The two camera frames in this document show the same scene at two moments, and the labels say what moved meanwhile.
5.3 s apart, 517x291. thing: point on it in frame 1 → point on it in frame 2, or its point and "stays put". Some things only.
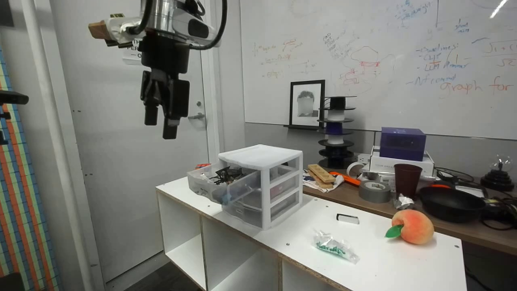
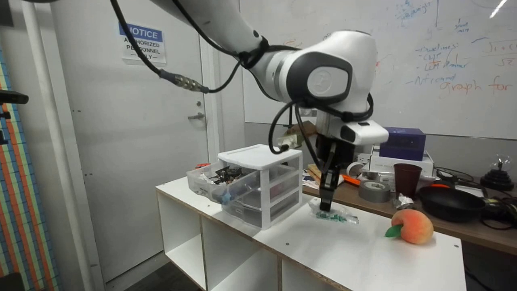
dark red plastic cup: (405, 179) stays put
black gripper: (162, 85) → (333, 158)
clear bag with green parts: (333, 247) → (336, 214)
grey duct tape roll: (375, 192) stays put
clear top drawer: (223, 184) stays put
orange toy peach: (412, 227) stays put
